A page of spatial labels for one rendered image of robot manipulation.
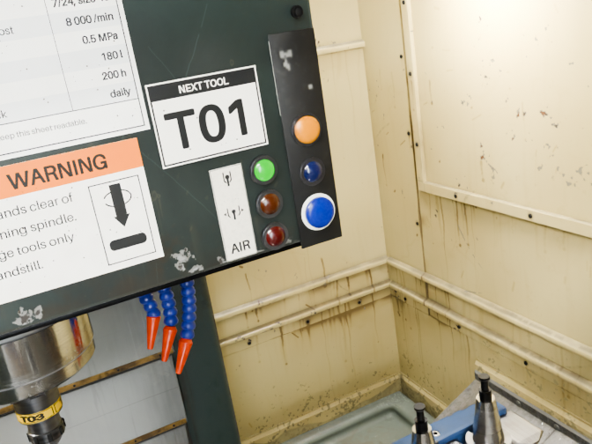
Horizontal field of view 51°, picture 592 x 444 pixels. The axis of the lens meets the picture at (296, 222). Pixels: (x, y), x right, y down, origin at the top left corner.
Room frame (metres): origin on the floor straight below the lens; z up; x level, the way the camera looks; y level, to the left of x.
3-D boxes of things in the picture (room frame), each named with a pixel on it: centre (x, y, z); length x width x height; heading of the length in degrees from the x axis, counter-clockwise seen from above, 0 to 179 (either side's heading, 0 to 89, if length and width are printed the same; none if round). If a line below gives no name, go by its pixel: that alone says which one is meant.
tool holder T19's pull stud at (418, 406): (0.70, -0.12, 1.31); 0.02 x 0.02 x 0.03
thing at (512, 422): (0.77, -0.27, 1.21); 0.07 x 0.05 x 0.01; 24
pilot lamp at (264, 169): (0.55, 0.02, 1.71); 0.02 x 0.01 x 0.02; 114
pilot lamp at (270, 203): (0.55, 0.02, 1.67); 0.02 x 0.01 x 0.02; 114
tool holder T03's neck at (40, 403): (0.65, 0.33, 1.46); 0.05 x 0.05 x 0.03
